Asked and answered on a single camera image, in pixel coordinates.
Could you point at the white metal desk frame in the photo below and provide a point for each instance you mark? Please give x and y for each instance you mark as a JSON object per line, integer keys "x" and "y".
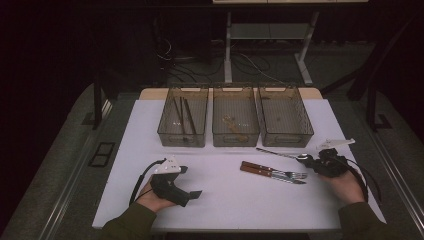
{"x": 228, "y": 50}

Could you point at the brown wooden chopstick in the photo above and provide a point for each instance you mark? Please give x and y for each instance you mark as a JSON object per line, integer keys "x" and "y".
{"x": 192, "y": 115}

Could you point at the black chopstick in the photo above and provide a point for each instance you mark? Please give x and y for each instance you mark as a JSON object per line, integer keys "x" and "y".
{"x": 182, "y": 116}
{"x": 177, "y": 111}

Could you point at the black rectangular floor frame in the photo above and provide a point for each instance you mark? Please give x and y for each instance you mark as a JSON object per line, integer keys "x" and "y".
{"x": 102, "y": 154}

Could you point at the person's right hand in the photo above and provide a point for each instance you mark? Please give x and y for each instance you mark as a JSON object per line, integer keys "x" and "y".
{"x": 348, "y": 188}

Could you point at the black metal stand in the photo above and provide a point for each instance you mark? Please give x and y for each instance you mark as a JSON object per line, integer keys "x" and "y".
{"x": 97, "y": 100}
{"x": 371, "y": 106}

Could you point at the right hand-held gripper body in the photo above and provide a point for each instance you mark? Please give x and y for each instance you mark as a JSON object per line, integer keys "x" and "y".
{"x": 330, "y": 165}

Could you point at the metal floor rail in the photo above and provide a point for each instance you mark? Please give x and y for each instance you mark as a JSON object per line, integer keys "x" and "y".
{"x": 67, "y": 190}
{"x": 401, "y": 185}

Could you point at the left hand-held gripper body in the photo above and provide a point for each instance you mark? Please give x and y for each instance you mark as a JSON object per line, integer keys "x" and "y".
{"x": 166, "y": 186}

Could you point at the steel spoon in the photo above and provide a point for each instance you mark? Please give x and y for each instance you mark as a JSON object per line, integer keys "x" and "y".
{"x": 276, "y": 152}

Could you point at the person's left hand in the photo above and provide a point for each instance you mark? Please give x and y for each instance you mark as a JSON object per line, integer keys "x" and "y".
{"x": 153, "y": 201}

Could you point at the smoky translucent plastic bin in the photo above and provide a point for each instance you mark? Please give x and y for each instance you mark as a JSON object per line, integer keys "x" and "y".
{"x": 246, "y": 106}
{"x": 200, "y": 116}
{"x": 283, "y": 110}

